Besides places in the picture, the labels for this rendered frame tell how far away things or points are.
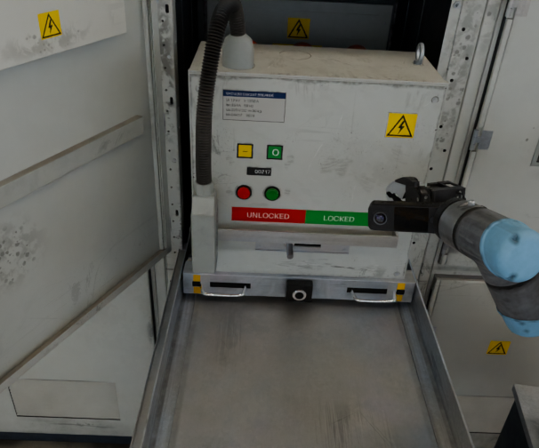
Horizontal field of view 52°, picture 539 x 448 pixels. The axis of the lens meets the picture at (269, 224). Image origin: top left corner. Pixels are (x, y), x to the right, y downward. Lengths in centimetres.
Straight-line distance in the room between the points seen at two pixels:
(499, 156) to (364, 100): 45
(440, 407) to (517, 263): 48
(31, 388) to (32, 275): 85
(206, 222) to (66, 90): 36
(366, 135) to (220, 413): 61
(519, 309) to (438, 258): 73
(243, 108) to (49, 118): 36
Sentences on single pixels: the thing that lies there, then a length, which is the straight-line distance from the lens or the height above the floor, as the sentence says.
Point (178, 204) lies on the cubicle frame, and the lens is 143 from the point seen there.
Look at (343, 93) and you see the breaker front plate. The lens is 109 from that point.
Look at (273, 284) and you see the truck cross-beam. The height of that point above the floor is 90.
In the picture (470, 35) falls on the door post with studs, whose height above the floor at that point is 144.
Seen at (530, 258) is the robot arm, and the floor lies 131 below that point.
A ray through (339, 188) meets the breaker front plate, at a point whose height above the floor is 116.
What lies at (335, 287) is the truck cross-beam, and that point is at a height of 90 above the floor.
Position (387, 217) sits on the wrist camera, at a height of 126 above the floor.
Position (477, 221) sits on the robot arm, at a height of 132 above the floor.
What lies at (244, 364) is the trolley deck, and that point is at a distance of 119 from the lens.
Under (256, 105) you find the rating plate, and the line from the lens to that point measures 109.
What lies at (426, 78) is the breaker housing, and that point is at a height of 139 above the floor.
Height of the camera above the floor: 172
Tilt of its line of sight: 33 degrees down
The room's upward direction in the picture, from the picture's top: 3 degrees clockwise
